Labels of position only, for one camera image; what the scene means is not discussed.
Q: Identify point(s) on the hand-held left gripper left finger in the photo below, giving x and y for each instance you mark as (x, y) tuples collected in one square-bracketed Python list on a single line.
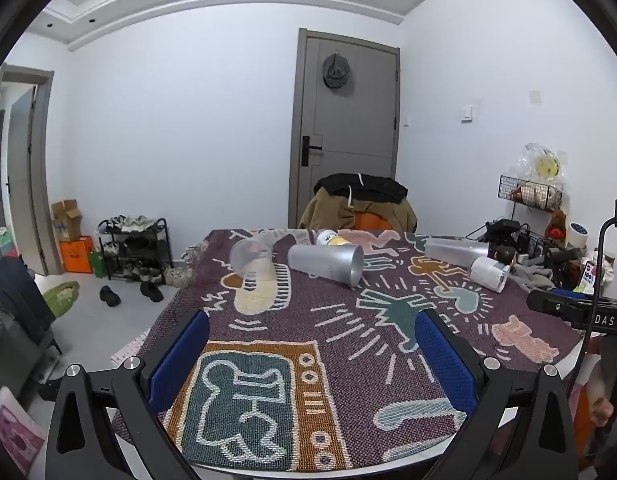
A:
[(181, 360)]

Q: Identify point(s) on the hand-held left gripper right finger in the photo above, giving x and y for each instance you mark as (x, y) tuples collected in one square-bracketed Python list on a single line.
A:
[(446, 360)]

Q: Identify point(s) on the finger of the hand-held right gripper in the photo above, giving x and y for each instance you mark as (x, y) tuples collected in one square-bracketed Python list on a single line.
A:
[(541, 301)]

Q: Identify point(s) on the grey metallic cup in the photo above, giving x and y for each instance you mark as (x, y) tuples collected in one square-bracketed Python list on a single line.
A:
[(328, 262)]

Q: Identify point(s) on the white cup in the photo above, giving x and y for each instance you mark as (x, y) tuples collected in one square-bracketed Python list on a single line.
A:
[(490, 273)]

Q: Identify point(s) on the silver tumbler cup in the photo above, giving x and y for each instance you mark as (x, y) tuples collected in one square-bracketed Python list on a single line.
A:
[(456, 251)]

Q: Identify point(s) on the clear plastic cup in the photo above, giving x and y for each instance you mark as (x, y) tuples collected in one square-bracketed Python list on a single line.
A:
[(251, 257)]

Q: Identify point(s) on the person's right hand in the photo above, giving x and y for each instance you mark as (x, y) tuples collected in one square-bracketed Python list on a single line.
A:
[(601, 412)]

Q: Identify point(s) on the grey cloth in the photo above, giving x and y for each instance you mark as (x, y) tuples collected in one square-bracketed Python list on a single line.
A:
[(533, 275)]

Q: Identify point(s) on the white bottle blue label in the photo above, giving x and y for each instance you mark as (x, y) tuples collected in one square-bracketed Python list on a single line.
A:
[(587, 275)]

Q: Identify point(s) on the black shoe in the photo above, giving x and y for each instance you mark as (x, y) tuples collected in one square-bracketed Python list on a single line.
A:
[(152, 291), (110, 296)]

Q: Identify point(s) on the white tape roll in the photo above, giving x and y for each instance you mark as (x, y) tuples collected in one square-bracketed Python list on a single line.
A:
[(577, 235)]

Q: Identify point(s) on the brown toy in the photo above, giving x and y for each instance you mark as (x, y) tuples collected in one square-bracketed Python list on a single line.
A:
[(556, 222)]

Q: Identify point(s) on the beige sneakers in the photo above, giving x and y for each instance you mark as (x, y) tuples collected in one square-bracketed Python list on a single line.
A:
[(178, 276)]

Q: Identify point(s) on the black shoe rack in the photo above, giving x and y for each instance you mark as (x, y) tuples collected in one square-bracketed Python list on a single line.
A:
[(133, 250)]

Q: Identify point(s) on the green bag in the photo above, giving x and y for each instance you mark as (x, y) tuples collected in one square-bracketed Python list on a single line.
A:
[(98, 264)]

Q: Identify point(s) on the printed blanket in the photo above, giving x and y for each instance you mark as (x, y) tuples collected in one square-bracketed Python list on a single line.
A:
[(313, 335)]

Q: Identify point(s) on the green slipper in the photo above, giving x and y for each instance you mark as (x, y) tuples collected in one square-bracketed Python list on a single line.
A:
[(61, 297)]

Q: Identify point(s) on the clear plastic bag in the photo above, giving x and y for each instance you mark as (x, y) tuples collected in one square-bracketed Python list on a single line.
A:
[(541, 162)]

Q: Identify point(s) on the orange box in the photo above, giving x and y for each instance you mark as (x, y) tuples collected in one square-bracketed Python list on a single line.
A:
[(76, 256)]

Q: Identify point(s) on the orange chair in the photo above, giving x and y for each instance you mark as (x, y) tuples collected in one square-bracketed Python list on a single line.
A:
[(371, 222)]

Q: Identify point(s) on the yellow and white can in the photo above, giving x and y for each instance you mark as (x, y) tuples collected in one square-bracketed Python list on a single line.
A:
[(333, 239)]

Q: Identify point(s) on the dark clothes pile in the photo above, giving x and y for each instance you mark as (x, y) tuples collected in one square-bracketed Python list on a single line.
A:
[(18, 300)]

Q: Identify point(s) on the cardboard box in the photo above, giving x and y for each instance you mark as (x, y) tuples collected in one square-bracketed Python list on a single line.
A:
[(66, 220)]

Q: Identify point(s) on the pink bag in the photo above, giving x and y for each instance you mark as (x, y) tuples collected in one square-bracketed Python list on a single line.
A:
[(13, 430)]

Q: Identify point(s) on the brown jacket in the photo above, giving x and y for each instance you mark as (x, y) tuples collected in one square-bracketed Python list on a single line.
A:
[(328, 212)]

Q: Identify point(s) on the black garment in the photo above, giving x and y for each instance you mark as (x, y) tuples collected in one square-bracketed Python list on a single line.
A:
[(363, 186)]

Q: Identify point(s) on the open grey door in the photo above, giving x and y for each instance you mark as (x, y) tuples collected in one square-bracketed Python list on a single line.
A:
[(26, 175)]

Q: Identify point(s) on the black door lock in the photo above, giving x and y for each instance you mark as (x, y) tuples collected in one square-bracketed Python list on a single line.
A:
[(307, 150)]

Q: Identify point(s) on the grey hat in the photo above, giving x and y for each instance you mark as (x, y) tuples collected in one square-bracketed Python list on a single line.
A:
[(336, 72)]

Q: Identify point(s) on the white light switch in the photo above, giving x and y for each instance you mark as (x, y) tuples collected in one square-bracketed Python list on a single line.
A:
[(467, 113)]

